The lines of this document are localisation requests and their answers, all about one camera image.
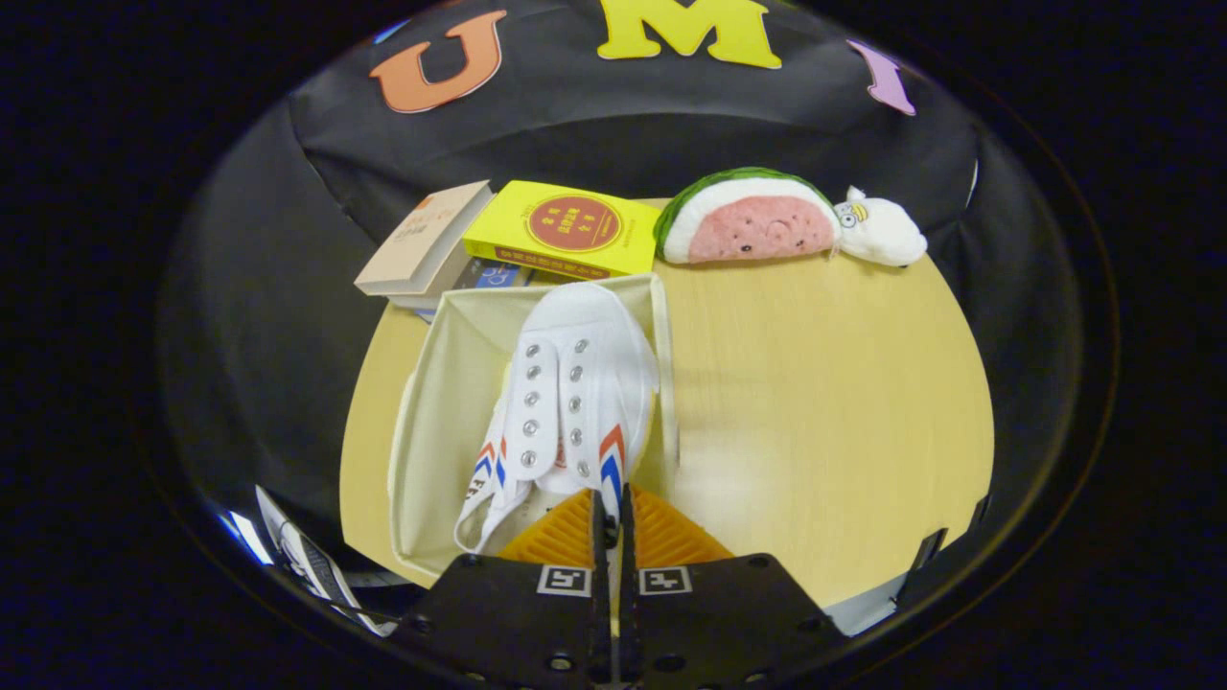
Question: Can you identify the beige book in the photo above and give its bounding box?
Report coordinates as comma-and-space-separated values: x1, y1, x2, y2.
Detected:
354, 180, 495, 296

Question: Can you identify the yellow book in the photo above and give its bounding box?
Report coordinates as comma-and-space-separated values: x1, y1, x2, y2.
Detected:
463, 180, 664, 281

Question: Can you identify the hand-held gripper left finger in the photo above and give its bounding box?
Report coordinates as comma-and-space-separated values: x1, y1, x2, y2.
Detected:
395, 489, 614, 687

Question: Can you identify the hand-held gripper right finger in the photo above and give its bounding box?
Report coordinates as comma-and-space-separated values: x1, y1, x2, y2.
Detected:
618, 484, 849, 687

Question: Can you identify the cream fabric storage box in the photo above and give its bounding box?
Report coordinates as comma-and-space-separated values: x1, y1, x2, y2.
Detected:
386, 273, 680, 576

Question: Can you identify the watermelon slice plush toy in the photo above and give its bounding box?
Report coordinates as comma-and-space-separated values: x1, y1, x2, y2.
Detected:
654, 167, 843, 265

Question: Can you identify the white plush toy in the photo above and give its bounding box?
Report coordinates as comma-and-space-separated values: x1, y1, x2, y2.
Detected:
832, 186, 929, 268

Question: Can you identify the black backdrop cloth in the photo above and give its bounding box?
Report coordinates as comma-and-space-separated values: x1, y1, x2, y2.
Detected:
158, 0, 1084, 576

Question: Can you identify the white canvas shoe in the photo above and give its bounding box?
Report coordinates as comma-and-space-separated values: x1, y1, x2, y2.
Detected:
491, 359, 526, 447
453, 281, 660, 555

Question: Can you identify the blue book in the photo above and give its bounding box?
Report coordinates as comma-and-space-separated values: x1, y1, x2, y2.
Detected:
451, 257, 576, 291

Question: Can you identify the dark blue printed sheet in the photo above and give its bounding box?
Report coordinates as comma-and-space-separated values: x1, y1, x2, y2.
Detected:
219, 510, 274, 566

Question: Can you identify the person's black white sneaker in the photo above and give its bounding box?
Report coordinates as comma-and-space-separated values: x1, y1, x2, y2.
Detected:
255, 485, 397, 638

